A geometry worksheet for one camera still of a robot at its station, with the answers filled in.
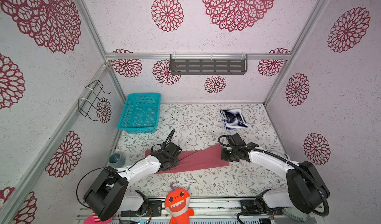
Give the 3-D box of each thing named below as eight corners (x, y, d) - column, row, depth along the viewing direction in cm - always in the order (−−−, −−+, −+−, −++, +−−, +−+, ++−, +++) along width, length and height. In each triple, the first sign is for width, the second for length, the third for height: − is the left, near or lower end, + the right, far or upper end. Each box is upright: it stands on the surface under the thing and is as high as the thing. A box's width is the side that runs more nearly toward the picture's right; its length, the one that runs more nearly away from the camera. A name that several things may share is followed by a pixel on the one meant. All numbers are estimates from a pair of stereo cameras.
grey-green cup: (112, 168, 89) (106, 162, 83) (115, 158, 93) (110, 152, 87) (124, 168, 89) (119, 162, 83) (127, 158, 93) (123, 152, 87)
